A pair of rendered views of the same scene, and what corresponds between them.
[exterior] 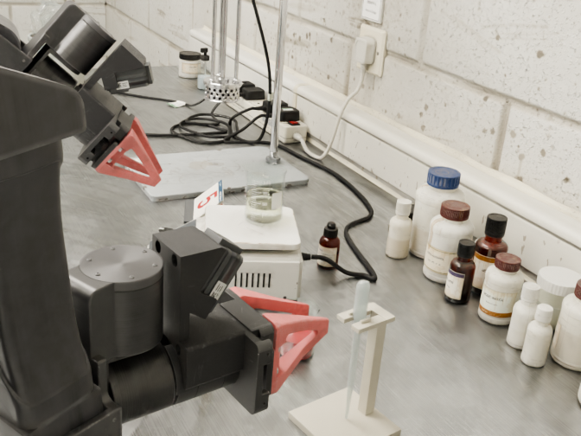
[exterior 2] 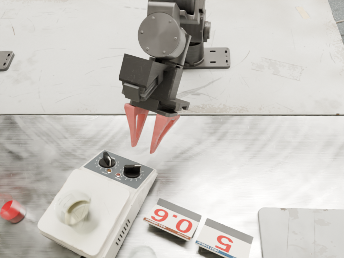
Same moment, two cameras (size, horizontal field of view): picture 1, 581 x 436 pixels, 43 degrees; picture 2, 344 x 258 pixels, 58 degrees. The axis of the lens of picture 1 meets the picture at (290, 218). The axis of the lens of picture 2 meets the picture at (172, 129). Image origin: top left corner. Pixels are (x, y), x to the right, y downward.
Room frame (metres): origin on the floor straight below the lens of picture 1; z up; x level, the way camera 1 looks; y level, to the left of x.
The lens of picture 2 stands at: (1.12, 0.00, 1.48)
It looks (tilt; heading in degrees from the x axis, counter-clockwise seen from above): 56 degrees down; 128
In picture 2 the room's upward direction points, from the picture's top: 7 degrees counter-clockwise
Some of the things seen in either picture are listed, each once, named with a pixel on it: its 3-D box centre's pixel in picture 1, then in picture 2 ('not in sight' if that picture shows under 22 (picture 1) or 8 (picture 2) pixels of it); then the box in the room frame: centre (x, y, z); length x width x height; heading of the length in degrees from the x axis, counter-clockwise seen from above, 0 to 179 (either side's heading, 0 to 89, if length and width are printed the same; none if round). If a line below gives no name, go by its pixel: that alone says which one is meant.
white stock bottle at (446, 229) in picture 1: (450, 240); not in sight; (0.94, -0.22, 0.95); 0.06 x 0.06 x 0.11
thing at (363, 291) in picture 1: (363, 304); not in sight; (0.59, -0.07, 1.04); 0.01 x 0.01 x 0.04; 38
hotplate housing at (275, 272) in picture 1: (229, 255); (99, 204); (0.87, 0.08, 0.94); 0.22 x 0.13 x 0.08; 97
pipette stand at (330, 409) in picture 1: (350, 373); not in sight; (0.59, -0.07, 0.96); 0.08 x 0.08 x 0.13; 38
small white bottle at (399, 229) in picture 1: (400, 227); not in sight; (1.00, -0.16, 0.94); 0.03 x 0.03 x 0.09
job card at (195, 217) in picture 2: not in sight; (173, 217); (1.00, 0.13, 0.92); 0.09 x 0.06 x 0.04; 7
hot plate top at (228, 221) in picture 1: (251, 226); (85, 209); (0.87, 0.05, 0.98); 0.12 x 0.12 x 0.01; 7
